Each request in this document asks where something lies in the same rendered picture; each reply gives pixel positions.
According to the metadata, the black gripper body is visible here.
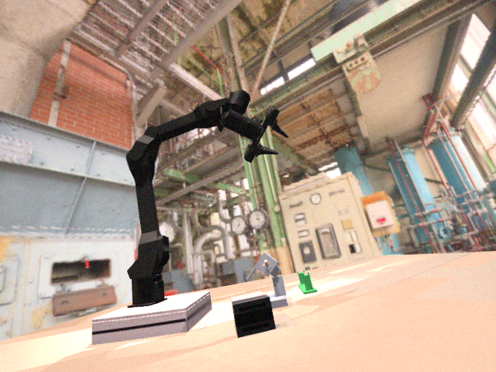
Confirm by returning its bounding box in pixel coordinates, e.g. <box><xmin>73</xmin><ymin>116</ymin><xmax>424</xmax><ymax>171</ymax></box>
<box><xmin>237</xmin><ymin>105</ymin><xmax>280</xmax><ymax>163</ymax></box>

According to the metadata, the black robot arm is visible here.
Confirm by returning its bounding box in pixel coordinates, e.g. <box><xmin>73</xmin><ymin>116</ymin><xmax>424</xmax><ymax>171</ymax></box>
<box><xmin>126</xmin><ymin>90</ymin><xmax>250</xmax><ymax>308</ymax></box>

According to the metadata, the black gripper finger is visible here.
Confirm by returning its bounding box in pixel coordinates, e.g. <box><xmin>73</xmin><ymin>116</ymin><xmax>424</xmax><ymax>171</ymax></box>
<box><xmin>271</xmin><ymin>119</ymin><xmax>289</xmax><ymax>138</ymax></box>
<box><xmin>256</xmin><ymin>143</ymin><xmax>278</xmax><ymax>157</ymax></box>

